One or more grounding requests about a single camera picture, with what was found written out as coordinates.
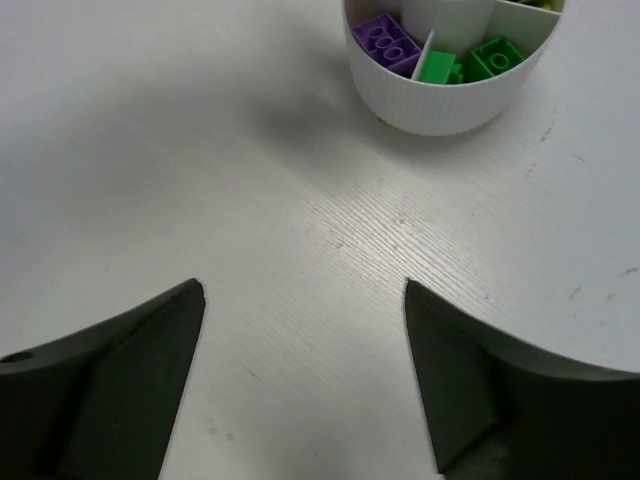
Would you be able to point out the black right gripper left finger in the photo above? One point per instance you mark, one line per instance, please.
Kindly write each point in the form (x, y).
(101, 403)

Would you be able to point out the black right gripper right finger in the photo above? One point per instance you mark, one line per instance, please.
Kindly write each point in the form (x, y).
(497, 407)

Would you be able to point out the small green lego brick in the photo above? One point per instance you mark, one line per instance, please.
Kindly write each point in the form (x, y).
(441, 68)

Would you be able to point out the lime green lego stack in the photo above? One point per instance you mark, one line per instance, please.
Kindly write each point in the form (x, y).
(491, 59)

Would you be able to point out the purple lego brick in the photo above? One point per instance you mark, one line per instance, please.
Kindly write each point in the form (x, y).
(388, 44)

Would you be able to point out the white round divided container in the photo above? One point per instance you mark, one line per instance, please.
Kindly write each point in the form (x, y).
(455, 27)

